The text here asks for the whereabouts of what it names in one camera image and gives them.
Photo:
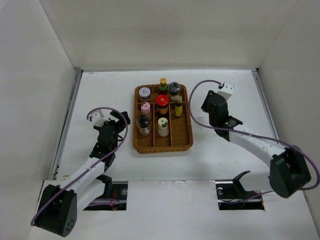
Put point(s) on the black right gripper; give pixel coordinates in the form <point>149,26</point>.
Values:
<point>205,105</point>

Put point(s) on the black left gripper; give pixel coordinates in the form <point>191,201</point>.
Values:
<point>120,125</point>

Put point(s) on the black-top spice grinder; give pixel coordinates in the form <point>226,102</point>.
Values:
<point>143,124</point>

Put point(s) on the pink-lid spice shaker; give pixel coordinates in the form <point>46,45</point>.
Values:
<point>146,110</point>

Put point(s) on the white-lid brown sauce jar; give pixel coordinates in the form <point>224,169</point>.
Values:
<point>144,94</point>

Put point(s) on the yellow-lid spice shaker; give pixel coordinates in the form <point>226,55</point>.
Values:
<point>163,127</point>

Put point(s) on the red-lid dark sauce jar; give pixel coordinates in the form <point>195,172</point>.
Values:
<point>162,105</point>

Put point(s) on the black-cap pepper grinder jar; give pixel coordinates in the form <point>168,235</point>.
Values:
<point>174,90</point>

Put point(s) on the green-label red sauce bottle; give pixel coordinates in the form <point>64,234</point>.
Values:
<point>163,87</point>

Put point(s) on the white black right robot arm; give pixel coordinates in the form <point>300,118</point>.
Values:
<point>288,170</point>

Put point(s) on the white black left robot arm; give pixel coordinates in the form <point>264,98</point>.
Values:
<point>60,204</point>

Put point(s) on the brown wicker divided basket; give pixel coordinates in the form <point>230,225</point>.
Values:
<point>180,137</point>

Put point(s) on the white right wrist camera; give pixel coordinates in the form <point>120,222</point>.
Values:
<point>226,90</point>

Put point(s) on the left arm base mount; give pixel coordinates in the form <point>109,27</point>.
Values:
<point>114,197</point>

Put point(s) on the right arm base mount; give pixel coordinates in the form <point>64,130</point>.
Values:
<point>231,195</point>

